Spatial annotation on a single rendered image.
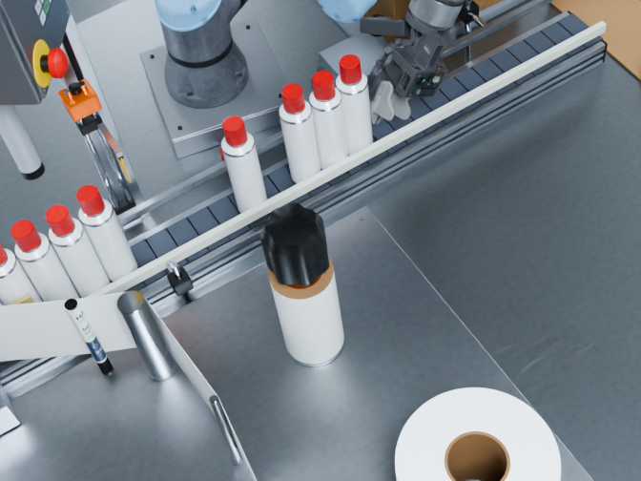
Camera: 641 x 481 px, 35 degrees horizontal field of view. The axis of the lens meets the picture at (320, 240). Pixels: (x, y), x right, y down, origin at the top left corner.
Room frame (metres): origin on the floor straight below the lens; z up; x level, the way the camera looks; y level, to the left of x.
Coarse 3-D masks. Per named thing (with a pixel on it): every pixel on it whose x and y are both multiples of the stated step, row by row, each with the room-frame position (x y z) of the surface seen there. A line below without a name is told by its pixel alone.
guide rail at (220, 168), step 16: (544, 0) 1.33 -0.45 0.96; (512, 16) 1.30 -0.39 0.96; (480, 32) 1.28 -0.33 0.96; (448, 48) 1.25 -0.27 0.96; (256, 144) 1.11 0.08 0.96; (272, 144) 1.11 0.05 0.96; (224, 160) 1.09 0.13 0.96; (208, 176) 1.06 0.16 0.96; (176, 192) 1.04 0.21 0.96; (144, 208) 1.02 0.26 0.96
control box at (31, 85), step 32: (0, 0) 0.95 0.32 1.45; (32, 0) 1.02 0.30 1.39; (64, 0) 1.10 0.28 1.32; (0, 32) 0.95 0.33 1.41; (32, 32) 0.99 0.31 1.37; (64, 32) 1.07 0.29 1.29; (0, 64) 0.95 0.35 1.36; (32, 64) 0.96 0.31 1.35; (0, 96) 0.96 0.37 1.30; (32, 96) 0.95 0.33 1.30
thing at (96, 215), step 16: (80, 192) 0.97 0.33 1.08; (96, 192) 0.96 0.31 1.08; (80, 208) 0.97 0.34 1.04; (96, 208) 0.95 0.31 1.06; (112, 208) 0.96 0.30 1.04; (96, 224) 0.94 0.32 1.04; (112, 224) 0.95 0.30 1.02; (96, 240) 0.94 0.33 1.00; (112, 240) 0.94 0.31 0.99; (112, 256) 0.94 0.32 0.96; (128, 256) 0.95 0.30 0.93; (112, 272) 0.94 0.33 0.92; (128, 272) 0.94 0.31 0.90
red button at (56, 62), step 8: (56, 48) 0.99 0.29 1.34; (48, 56) 0.97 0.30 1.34; (56, 56) 0.97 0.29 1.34; (64, 56) 0.98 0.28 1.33; (40, 64) 0.97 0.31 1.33; (48, 64) 0.96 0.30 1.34; (56, 64) 0.96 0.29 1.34; (64, 64) 0.97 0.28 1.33; (48, 72) 0.97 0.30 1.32; (56, 72) 0.96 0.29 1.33; (64, 72) 0.97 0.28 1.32
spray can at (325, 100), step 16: (320, 80) 1.11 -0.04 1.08; (320, 96) 1.10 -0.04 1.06; (336, 96) 1.10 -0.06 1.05; (320, 112) 1.09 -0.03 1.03; (336, 112) 1.09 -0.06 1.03; (320, 128) 1.09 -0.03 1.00; (336, 128) 1.09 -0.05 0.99; (320, 144) 1.09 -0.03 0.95; (336, 144) 1.09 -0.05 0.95; (320, 160) 1.10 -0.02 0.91; (336, 160) 1.09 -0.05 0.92
